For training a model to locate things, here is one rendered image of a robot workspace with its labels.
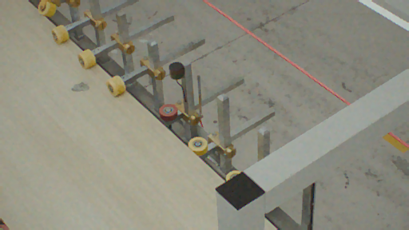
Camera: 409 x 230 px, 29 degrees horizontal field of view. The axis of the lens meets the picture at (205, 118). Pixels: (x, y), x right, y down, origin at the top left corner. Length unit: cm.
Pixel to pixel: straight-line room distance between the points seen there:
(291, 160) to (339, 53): 410
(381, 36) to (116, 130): 245
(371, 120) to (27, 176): 231
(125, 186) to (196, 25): 242
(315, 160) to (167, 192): 207
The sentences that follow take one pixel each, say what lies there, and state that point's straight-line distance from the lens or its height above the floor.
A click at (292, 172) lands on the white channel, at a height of 246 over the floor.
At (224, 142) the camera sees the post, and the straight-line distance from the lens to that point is 330.
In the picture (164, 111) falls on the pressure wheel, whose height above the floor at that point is 90.
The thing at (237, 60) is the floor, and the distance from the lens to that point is 509.
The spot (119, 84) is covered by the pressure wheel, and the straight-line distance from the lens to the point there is 351.
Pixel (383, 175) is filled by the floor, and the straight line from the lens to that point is 442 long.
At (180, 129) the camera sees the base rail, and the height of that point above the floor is 70.
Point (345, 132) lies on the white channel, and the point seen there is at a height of 246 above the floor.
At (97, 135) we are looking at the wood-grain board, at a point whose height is 90.
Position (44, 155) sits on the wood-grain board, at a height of 90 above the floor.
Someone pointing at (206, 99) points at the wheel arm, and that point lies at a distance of 355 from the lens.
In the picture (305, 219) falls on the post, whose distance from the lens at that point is 307.
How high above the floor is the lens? 325
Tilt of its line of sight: 44 degrees down
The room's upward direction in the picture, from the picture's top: 4 degrees counter-clockwise
